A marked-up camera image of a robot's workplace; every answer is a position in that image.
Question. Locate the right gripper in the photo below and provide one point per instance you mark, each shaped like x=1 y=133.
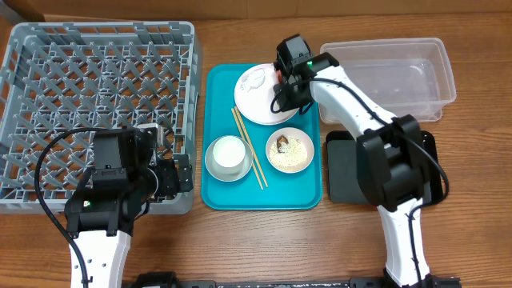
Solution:
x=281 y=84

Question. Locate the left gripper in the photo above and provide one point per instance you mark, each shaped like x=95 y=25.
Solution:
x=172 y=186

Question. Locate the white tissue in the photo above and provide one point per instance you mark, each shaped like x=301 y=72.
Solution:
x=252 y=80

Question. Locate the brown food scrap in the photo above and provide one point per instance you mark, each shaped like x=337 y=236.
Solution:
x=282 y=144

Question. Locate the grey bowl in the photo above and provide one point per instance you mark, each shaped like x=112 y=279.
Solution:
x=225 y=174

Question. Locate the white paper cup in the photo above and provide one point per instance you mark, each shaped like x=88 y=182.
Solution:
x=229 y=151

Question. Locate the red snack wrapper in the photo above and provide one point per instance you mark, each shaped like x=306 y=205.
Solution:
x=279 y=76

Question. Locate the white rice pile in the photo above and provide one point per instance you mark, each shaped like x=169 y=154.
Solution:
x=295 y=155

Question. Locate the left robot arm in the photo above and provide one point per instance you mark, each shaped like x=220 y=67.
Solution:
x=127 y=175

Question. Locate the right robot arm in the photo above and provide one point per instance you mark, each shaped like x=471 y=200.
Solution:
x=393 y=168

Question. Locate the grey dishwasher rack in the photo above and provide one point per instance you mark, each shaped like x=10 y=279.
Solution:
x=59 y=80

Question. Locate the large white plate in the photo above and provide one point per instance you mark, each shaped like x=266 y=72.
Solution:
x=255 y=104

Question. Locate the wooden chopstick right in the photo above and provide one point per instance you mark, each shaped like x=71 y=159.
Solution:
x=257 y=166

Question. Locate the wooden chopstick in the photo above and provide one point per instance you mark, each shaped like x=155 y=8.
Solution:
x=257 y=166
x=248 y=149

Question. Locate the wooden chopstick left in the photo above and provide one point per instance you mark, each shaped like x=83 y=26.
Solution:
x=248 y=149

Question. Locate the teal serving tray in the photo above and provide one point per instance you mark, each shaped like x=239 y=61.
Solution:
x=299 y=191

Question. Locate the black tray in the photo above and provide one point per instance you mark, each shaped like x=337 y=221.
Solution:
x=342 y=173

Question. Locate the clear plastic bin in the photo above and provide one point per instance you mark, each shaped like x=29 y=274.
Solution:
x=402 y=75

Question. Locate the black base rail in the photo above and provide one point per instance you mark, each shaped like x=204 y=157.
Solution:
x=170 y=280

